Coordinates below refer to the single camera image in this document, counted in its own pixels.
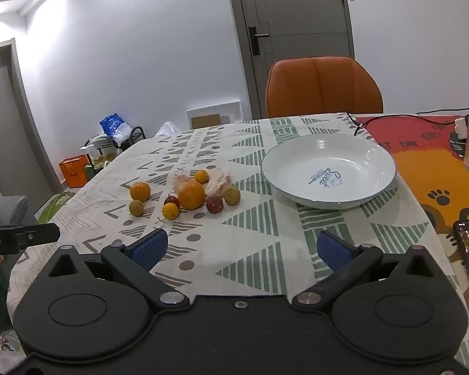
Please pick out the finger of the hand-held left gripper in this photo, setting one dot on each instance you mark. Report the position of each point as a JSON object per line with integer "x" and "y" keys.
{"x": 35, "y": 235}

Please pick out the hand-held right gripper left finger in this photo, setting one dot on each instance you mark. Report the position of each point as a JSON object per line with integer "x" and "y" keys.
{"x": 152, "y": 247}

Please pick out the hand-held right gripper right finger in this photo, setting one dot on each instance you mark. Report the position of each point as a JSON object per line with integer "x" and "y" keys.
{"x": 334, "y": 250}

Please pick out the small yellow kumquat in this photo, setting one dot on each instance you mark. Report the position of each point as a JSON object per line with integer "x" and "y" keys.
{"x": 201, "y": 175}
{"x": 170, "y": 211}

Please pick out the green plum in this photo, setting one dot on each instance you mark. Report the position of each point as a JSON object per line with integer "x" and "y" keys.
{"x": 231, "y": 196}
{"x": 136, "y": 208}

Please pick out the red plum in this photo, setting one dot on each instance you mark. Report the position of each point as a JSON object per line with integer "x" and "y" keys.
{"x": 172, "y": 199}

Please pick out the mandarin orange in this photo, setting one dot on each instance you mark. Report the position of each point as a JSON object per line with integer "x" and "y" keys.
{"x": 140, "y": 191}

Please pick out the small peeled orange piece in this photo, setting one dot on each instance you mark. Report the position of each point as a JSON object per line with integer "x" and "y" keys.
{"x": 181, "y": 181}

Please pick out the dark red apple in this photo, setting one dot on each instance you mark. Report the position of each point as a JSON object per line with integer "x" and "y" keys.
{"x": 215, "y": 204}

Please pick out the white plate with blue print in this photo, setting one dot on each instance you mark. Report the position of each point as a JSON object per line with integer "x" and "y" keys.
{"x": 328, "y": 164}

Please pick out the large peeled orange piece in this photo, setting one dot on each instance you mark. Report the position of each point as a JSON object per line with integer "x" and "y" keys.
{"x": 218, "y": 181}

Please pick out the green floor mat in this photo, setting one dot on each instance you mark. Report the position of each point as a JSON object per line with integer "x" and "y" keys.
{"x": 54, "y": 207}

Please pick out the grey cushion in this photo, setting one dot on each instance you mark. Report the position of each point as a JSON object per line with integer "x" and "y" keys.
{"x": 8, "y": 209}

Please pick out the orange paper bag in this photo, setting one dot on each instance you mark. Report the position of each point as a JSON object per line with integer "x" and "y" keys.
{"x": 73, "y": 172}

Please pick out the grey side door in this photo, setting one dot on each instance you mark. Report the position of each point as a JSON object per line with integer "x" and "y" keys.
{"x": 8, "y": 132}

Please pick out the black metal rack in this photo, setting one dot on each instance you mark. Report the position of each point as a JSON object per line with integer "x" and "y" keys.
{"x": 136, "y": 132}

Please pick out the white plastic bag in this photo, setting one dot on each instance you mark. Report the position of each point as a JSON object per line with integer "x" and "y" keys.
{"x": 168, "y": 129}

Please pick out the red cartoon table mat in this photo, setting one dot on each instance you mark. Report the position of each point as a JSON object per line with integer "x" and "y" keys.
{"x": 414, "y": 156}

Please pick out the blue plastic bag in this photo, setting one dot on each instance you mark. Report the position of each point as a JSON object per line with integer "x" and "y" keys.
{"x": 113, "y": 127}

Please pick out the orange leather chair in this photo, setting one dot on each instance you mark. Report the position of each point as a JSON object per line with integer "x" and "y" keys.
{"x": 324, "y": 90}

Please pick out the white charger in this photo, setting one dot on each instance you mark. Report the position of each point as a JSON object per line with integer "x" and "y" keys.
{"x": 461, "y": 125}

